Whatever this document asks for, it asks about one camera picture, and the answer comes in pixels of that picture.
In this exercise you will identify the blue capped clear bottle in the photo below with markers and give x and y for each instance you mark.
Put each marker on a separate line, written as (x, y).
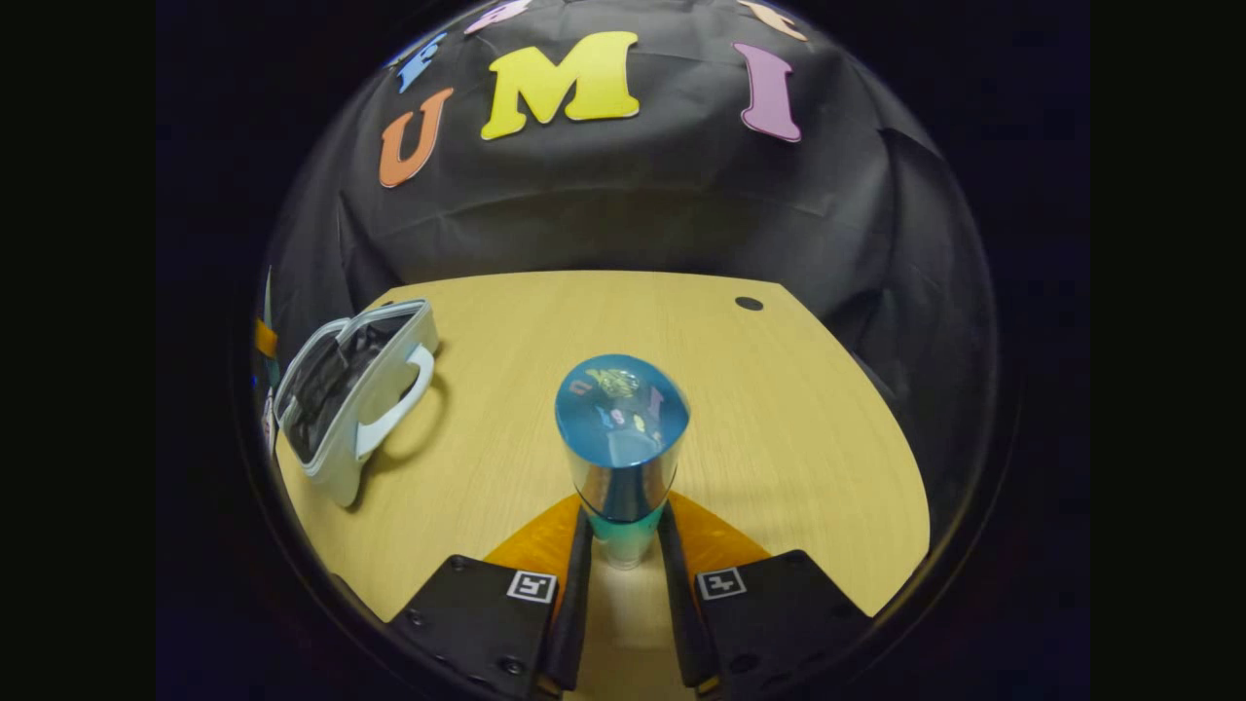
(623, 438)

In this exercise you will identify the light blue small suitcase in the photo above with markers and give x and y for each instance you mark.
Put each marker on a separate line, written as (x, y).
(384, 389)

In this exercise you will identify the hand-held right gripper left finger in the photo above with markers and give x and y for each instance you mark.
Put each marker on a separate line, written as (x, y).
(581, 584)

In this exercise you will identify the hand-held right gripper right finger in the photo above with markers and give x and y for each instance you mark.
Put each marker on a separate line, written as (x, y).
(674, 584)

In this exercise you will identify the black backdrop cloth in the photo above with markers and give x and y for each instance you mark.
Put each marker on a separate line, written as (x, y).
(623, 204)

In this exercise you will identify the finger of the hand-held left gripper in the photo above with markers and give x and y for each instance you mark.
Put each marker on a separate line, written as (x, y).
(265, 338)

